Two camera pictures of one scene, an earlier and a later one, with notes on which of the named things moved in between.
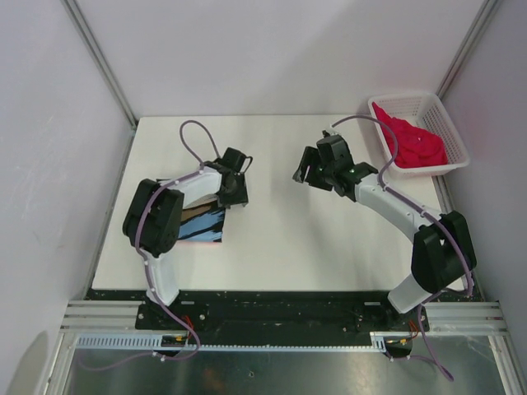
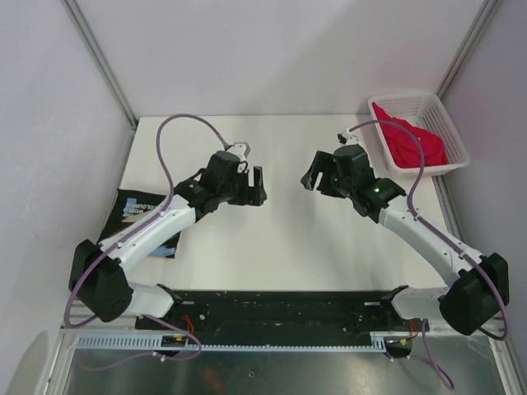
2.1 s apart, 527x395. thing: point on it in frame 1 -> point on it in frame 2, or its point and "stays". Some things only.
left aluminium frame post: [90, 37] stays
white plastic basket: [423, 111] stays
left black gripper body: [236, 194] stays
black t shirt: [202, 220] -> [128, 206]
